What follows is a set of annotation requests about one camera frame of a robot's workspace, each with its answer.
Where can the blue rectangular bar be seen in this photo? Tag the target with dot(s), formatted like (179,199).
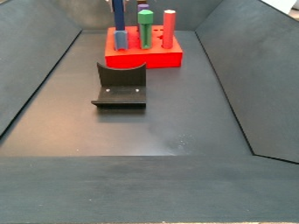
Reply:
(118,5)

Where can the black curved fixture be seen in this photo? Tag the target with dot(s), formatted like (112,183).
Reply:
(122,87)

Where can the red peg board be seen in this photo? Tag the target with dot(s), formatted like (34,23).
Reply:
(155,57)

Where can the light blue notched block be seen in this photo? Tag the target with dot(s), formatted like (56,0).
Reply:
(120,40)

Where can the green pentagon peg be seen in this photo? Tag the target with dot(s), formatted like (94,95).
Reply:
(146,20)

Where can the red hexagonal peg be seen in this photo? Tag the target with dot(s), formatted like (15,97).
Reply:
(169,24)

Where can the purple cylinder peg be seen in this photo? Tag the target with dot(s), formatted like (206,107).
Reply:
(143,7)

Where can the dark brown cylinder peg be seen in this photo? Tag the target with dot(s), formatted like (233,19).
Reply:
(142,1)

